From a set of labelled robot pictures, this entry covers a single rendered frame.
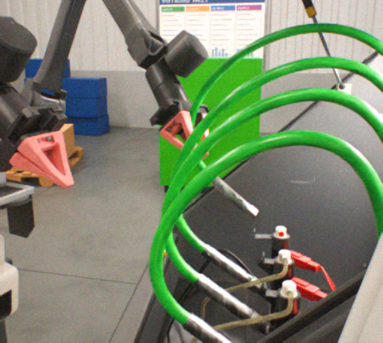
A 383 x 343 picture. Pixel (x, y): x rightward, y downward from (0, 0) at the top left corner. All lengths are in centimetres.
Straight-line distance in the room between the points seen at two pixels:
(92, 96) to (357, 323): 668
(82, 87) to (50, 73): 578
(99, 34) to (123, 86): 98
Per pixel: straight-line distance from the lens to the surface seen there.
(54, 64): 117
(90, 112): 690
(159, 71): 80
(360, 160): 40
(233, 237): 103
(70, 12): 119
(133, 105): 758
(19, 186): 117
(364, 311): 31
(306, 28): 67
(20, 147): 57
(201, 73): 387
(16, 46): 57
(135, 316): 76
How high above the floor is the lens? 139
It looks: 14 degrees down
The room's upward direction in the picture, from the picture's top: straight up
